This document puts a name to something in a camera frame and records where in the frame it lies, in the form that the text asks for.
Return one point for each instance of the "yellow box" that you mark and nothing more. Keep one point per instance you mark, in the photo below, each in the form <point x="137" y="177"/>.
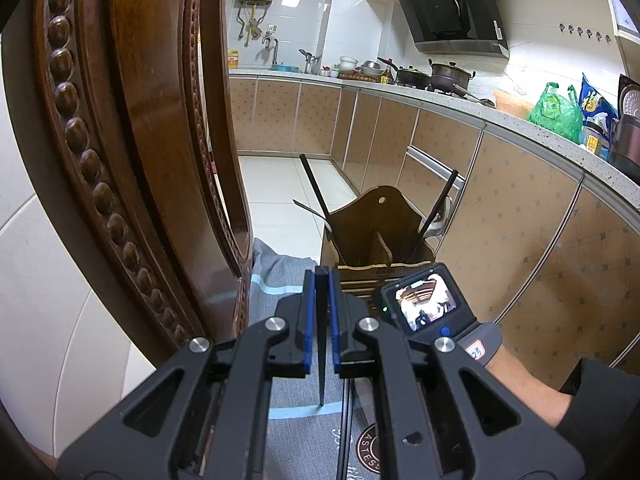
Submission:
<point x="233" y="60"/>

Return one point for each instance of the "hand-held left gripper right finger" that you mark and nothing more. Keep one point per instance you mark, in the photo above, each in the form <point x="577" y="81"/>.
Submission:
<point x="334" y="330"/>

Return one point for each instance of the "dark sauce bottle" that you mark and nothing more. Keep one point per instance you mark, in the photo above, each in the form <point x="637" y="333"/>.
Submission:
<point x="386" y="75"/>

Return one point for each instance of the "metal sink faucet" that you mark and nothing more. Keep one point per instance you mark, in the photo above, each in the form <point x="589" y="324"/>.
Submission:
<point x="272" y="45"/>

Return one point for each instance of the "speckled white countertop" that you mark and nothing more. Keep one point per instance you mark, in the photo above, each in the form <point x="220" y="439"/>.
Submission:
<point x="505" y="125"/>

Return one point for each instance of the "silver metal spoon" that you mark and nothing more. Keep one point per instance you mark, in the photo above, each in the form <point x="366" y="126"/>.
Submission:
<point x="444" y="220"/>

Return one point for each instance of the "blue snack bag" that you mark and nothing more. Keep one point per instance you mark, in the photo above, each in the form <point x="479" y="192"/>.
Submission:
<point x="597" y="102"/>

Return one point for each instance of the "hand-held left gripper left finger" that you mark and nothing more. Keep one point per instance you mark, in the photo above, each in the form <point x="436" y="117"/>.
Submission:
<point x="311" y="330"/>

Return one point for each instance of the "person's right forearm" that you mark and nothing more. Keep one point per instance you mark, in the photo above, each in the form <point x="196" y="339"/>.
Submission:
<point x="530" y="390"/>

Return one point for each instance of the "steel basin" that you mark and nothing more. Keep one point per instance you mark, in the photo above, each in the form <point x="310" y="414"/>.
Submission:
<point x="371" y="67"/>

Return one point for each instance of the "blue sink basin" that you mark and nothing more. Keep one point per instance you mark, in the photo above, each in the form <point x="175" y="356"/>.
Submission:
<point x="285" y="67"/>

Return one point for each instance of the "carved brown wooden chair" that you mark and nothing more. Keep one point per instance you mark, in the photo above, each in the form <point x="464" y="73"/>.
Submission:
<point x="150" y="110"/>

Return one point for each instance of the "stacked white bowls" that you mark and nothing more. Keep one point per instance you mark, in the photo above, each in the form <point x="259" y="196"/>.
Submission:
<point x="348" y="63"/>

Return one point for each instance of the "silver metal fork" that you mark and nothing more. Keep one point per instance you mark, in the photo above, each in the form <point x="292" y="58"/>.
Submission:
<point x="310" y="210"/>

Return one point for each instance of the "wall hook rack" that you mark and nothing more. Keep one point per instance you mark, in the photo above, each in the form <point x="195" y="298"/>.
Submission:
<point x="585" y="31"/>

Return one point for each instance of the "orange plastic basin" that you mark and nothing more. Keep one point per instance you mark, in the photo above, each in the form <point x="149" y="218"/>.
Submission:
<point x="512" y="105"/>

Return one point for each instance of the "wooden slatted utensil holder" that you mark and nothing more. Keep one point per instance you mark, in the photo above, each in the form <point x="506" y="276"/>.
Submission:
<point x="360" y="230"/>

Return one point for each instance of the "metal wall pipes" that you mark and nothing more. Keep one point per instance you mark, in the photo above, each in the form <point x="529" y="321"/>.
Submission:
<point x="252" y="22"/>

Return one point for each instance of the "beige kitchen cabinets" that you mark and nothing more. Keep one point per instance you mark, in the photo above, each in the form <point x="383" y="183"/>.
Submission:
<point x="525" y="200"/>

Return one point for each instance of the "black wok pan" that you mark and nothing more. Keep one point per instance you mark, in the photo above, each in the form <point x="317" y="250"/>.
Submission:
<point x="412" y="79"/>

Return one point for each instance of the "dark rice cooker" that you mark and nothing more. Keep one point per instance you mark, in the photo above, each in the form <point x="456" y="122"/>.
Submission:
<point x="629" y="135"/>

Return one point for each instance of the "black range hood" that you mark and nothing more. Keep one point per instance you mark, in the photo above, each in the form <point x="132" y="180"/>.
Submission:
<point x="445" y="5"/>

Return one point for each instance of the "green plastic bag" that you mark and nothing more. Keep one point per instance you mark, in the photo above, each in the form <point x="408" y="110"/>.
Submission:
<point x="552" y="115"/>

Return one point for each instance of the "cup of kitchen utensils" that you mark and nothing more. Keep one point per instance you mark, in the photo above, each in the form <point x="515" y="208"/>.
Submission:
<point x="311" y="65"/>

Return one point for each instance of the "person's right hand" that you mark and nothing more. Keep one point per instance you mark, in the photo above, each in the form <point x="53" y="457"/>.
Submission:
<point x="482" y="342"/>

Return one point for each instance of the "grey pink checked cloth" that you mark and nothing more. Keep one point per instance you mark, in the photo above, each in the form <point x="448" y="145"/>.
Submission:
<point x="300" y="435"/>

